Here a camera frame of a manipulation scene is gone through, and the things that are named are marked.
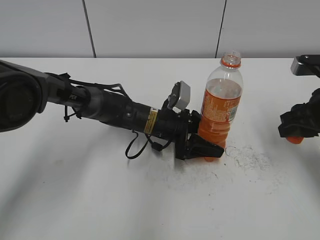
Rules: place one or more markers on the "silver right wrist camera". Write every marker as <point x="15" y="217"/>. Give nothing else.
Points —
<point x="306" y="65"/>

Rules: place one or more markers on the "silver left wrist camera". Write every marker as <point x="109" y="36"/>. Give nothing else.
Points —
<point x="180" y="96"/>

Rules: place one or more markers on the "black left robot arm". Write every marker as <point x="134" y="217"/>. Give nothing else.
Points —
<point x="25" y="92"/>

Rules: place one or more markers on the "orange bottle cap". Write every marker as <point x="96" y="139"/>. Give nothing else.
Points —
<point x="295" y="139"/>

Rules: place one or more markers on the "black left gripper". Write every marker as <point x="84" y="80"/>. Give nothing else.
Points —
<point x="175" y="128"/>

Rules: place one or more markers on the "orange drink plastic bottle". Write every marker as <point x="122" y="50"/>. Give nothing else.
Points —
<point x="222" y="94"/>

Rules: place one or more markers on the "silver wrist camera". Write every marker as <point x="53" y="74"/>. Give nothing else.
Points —
<point x="306" y="65"/>
<point x="180" y="96"/>

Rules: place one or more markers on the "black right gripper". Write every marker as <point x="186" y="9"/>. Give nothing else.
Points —
<point x="303" y="120"/>

